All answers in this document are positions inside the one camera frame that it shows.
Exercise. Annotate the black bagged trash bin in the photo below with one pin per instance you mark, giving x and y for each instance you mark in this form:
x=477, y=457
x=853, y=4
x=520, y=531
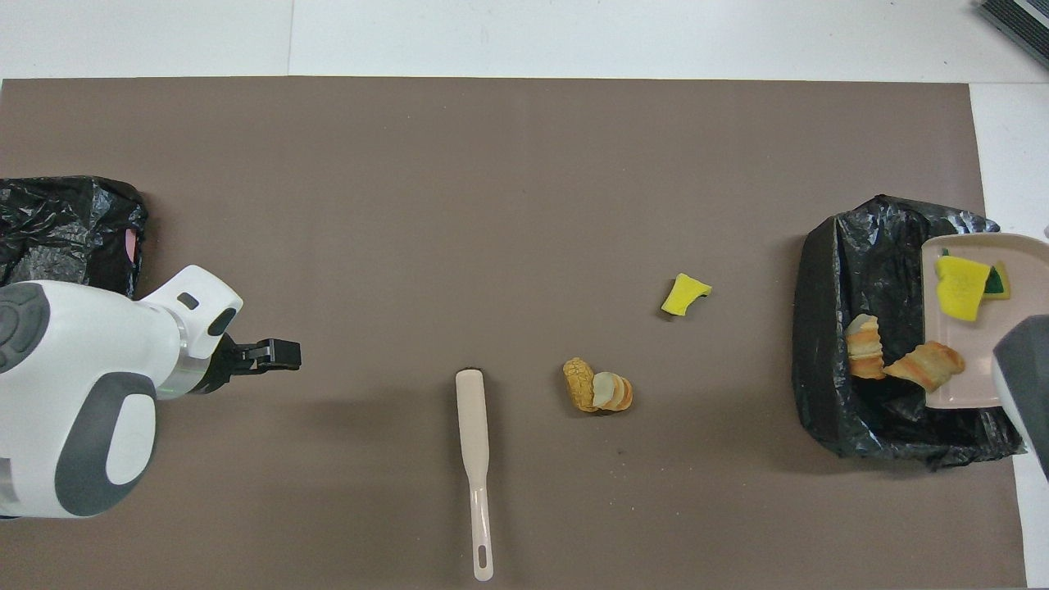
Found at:
x=828, y=328

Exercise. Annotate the orange striped croissant toy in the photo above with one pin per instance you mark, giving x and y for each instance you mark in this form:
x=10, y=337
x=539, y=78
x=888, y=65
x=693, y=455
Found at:
x=865, y=348

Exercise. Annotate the yellow green scouring sponge piece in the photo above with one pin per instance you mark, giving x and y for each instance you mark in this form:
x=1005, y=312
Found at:
x=996, y=280
x=960, y=287
x=683, y=297

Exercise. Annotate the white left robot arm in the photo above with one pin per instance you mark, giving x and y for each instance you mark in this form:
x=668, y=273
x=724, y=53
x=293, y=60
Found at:
x=82, y=352

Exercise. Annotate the beige plastic dustpan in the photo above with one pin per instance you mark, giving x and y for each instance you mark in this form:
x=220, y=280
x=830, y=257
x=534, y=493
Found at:
x=1028, y=279

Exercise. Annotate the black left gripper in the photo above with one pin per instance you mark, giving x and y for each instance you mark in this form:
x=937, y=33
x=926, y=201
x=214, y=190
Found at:
x=229, y=365

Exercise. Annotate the pale tan bread chunk toy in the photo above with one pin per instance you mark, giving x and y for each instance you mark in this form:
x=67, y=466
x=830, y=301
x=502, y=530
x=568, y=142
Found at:
x=926, y=366

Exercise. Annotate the brown table mat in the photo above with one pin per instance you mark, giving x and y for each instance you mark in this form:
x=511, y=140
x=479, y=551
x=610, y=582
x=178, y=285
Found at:
x=574, y=123

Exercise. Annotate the sliced bread loaf toy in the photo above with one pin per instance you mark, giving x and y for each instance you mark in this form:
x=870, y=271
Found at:
x=615, y=392

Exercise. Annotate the beige hand brush black bristles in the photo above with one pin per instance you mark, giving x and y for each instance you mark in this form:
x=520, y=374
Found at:
x=471, y=410

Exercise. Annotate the dark ribbed vent grille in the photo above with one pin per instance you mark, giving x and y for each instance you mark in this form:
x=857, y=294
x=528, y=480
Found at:
x=1020, y=16

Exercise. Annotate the black bagged bin pink spot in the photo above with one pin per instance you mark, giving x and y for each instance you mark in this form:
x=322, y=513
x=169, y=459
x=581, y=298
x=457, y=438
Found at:
x=74, y=221

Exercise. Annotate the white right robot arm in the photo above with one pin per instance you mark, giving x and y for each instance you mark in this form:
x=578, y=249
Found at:
x=1028, y=369

